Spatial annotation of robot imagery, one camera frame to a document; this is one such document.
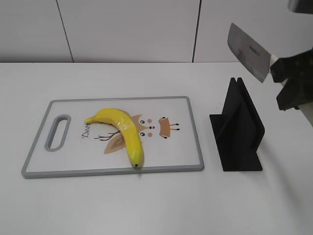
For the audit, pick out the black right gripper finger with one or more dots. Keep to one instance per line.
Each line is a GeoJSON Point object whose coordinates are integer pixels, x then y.
{"type": "Point", "coordinates": [299, 66]}

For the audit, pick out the yellow plastic banana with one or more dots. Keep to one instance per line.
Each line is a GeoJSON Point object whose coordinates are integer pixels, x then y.
{"type": "Point", "coordinates": [124, 124]}

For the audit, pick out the white cutting board grey rim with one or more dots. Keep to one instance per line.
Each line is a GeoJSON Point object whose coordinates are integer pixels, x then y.
{"type": "Point", "coordinates": [65, 146]}

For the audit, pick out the black knife stand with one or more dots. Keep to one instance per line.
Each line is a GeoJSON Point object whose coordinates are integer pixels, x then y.
{"type": "Point", "coordinates": [238, 130]}

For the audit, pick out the cleaver knife white handle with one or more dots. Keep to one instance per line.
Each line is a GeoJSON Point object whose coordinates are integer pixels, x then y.
{"type": "Point", "coordinates": [257, 60]}

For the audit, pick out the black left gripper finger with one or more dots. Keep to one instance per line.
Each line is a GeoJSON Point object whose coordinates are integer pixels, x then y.
{"type": "Point", "coordinates": [296, 91]}

